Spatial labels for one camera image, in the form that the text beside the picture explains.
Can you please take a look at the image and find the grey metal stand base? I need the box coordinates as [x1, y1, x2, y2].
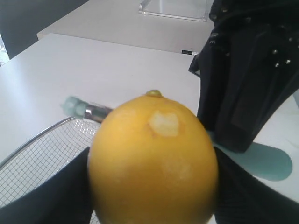
[138, 0, 212, 21]

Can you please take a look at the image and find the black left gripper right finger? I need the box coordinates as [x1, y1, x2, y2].
[214, 147, 299, 224]

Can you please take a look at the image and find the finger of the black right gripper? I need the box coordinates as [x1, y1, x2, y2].
[196, 35, 299, 153]

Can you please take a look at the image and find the oval steel mesh basket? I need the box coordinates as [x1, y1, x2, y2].
[0, 116, 103, 224]

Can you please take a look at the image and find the yellow lemon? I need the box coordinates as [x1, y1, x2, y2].
[88, 90, 219, 224]

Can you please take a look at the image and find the teal handled peeler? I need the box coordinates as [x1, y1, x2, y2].
[61, 96, 293, 182]

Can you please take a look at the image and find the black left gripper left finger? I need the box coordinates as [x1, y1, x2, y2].
[0, 148, 93, 224]

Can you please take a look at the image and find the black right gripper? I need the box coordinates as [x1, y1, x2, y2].
[189, 0, 299, 76]

